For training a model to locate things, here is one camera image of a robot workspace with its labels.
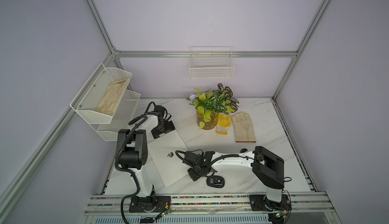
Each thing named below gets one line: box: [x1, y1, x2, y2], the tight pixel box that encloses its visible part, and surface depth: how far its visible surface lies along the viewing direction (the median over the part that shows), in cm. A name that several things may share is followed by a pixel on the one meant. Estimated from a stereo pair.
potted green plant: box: [185, 83, 240, 130], surface depth 88 cm
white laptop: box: [147, 129, 189, 188], surface depth 89 cm
